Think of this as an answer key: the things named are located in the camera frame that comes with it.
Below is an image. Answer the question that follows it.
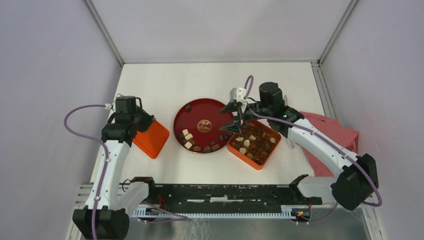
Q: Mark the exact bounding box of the pink cloth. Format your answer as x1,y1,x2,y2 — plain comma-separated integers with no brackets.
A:
287,112,359,177

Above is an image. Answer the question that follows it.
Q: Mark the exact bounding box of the white heart chocolate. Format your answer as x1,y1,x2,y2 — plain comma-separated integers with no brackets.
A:
238,147,247,155

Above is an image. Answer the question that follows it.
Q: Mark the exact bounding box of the orange chocolate box with dividers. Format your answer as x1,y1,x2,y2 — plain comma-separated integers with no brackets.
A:
227,120,282,171

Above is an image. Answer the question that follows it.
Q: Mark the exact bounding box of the white cable duct strip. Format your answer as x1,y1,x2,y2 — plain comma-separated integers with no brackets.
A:
130,205,305,220

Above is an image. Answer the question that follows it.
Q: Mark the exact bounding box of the white oval chocolate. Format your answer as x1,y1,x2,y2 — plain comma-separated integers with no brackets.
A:
243,139,251,148

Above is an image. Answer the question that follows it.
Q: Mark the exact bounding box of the orange box lid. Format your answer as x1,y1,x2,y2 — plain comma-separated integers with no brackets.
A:
132,120,170,159

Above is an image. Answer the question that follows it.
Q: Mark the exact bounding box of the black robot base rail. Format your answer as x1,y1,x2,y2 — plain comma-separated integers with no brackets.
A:
145,176,323,214

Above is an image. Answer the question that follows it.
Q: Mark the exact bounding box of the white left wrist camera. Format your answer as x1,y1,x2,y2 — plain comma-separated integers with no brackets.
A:
104,93,124,111

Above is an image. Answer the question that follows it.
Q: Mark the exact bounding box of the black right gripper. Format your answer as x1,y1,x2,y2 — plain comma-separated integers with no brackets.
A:
219,101,272,135

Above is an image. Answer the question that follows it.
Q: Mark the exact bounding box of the white square chocolate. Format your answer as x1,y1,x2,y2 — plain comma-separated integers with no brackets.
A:
184,133,193,141

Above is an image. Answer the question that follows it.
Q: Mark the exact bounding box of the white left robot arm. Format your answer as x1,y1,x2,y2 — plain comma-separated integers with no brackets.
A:
67,95,157,240

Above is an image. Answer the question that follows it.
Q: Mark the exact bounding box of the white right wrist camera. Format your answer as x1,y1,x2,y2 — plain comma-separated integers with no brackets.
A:
229,87,248,113

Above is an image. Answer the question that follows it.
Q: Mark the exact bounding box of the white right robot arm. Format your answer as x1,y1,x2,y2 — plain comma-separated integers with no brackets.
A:
221,82,383,211

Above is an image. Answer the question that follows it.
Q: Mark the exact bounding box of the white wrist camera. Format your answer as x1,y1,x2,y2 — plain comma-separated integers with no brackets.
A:
104,93,124,111
229,87,248,113

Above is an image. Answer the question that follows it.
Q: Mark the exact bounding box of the round red lacquer tray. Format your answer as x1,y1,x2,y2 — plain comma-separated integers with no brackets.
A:
173,98,233,154

